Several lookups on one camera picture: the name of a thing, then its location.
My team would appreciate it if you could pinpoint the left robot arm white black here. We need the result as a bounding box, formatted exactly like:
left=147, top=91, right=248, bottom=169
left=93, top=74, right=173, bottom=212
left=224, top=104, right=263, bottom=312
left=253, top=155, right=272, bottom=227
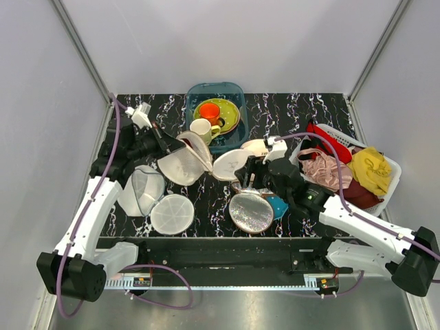
left=36, top=120, right=185, bottom=302

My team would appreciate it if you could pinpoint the white open mesh laundry bag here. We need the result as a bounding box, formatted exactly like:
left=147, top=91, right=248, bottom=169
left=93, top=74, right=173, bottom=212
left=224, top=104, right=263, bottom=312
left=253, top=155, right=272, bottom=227
left=118, top=165, right=195, bottom=236

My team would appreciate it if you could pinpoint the orange cup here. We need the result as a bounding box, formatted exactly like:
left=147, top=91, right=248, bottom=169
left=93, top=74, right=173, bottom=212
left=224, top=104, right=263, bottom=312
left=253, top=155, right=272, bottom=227
left=199, top=102, right=221, bottom=126

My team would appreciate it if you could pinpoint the pink bra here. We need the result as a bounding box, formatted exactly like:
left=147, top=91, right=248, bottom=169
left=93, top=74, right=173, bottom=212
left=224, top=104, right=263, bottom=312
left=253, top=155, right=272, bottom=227
left=296, top=148, right=353, bottom=192

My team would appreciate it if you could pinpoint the red garment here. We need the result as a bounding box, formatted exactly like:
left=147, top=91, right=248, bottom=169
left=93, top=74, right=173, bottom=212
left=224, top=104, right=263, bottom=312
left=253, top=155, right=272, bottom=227
left=304, top=120, right=386, bottom=210

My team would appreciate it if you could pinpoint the red bra inside bag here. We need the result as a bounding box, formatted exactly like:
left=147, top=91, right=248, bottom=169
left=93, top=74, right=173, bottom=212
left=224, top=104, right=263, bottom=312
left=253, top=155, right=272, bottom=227
left=181, top=139, right=192, bottom=147

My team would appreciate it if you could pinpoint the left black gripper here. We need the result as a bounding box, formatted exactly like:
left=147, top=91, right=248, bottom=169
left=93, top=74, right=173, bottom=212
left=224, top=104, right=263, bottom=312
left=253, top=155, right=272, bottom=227
left=127, top=121, right=186, bottom=162

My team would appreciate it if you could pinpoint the cream capybara insulated lunch bag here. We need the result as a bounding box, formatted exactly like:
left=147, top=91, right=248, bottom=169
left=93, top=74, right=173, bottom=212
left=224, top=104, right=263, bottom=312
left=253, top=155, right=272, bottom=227
left=228, top=139, right=274, bottom=234

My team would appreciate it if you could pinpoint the yellow garment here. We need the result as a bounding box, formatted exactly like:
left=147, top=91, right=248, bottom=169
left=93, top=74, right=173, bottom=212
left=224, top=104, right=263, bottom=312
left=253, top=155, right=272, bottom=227
left=347, top=146, right=392, bottom=197

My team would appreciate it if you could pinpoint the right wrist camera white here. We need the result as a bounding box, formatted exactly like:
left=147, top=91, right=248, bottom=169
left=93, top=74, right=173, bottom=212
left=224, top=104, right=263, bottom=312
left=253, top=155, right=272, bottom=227
left=263, top=136, right=287, bottom=164

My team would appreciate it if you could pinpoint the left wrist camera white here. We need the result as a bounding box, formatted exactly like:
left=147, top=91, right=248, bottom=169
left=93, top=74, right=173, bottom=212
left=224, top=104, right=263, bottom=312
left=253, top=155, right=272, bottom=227
left=125, top=102, right=152, bottom=129

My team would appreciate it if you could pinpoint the white plastic laundry basket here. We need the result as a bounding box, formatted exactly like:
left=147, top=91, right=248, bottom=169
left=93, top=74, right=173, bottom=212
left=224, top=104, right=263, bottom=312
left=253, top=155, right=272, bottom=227
left=288, top=123, right=402, bottom=217

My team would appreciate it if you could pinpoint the blue dotted plate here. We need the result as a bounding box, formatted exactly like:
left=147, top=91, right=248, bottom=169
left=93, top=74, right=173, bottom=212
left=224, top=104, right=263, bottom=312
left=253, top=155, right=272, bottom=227
left=265, top=196, right=289, bottom=220

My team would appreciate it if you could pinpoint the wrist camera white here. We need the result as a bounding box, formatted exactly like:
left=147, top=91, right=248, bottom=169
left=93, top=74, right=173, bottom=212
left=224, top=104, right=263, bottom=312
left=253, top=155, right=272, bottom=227
left=125, top=102, right=152, bottom=129
left=263, top=136, right=287, bottom=164

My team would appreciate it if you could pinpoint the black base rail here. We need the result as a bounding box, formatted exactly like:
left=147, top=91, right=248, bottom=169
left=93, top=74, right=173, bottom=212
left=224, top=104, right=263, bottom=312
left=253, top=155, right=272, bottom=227
left=98, top=236, right=355, bottom=288

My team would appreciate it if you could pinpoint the green dotted plate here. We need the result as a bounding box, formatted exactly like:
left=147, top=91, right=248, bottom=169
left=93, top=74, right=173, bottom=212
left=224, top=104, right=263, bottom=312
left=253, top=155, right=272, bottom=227
left=193, top=98, right=241, bottom=135

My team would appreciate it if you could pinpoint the teal transparent plastic bin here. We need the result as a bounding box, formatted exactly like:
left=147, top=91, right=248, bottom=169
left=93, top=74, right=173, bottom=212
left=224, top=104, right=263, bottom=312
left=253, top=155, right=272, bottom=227
left=186, top=82, right=250, bottom=154

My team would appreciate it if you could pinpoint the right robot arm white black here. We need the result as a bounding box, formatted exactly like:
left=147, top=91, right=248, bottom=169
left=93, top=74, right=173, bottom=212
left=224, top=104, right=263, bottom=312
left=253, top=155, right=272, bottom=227
left=234, top=156, right=439, bottom=297

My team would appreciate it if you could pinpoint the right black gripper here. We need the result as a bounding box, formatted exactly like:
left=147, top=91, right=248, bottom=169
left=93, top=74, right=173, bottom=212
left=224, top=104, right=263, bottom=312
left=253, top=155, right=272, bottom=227
left=234, top=155, right=292, bottom=204

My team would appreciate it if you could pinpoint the cream yellow-handled mug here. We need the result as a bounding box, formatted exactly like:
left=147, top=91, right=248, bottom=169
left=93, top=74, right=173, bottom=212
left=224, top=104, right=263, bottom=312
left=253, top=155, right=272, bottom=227
left=190, top=118, right=221, bottom=146

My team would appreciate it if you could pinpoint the beige mesh bra laundry bag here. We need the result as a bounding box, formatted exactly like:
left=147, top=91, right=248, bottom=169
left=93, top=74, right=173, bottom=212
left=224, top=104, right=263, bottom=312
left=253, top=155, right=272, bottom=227
left=157, top=130, right=250, bottom=186

